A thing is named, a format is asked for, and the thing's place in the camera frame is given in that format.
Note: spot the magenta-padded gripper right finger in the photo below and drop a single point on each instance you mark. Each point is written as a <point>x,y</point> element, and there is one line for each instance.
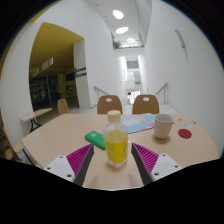
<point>166,166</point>

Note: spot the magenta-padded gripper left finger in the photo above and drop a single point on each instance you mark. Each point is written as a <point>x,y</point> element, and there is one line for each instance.
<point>58,166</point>

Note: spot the yellow drink bottle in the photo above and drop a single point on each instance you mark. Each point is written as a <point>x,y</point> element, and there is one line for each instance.
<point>115,145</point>

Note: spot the flat round red coaster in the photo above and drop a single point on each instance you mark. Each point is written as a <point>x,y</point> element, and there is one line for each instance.
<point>184,134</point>

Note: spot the beige ceramic mug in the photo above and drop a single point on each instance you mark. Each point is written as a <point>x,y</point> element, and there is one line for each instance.
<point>162,126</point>

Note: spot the wooden chair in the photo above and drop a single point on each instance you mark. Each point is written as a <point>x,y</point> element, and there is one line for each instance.
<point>18,146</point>
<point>145,106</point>
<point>62,106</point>
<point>110,106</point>

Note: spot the small green box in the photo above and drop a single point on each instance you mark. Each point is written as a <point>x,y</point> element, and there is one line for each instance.
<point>94,139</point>

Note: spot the blue illustrated paper sheet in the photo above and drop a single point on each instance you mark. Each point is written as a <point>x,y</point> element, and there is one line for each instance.
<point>138,122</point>

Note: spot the small wooden side table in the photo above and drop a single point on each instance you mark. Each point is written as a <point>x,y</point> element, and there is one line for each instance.
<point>35,114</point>

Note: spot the wooden stair handrail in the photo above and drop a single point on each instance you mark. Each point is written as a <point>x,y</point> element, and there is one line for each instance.
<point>162,88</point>
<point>100,90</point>

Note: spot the hanging white sign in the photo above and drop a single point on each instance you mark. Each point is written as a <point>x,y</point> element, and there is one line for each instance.
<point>43,66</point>

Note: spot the green potted plant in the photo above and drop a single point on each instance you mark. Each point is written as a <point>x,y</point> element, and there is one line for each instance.
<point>116,44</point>

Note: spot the round ceiling lights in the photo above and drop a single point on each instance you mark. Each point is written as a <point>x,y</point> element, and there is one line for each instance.
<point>118,14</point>

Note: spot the dark wall sign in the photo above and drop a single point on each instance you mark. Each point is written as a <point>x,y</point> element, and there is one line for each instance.
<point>80,72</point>

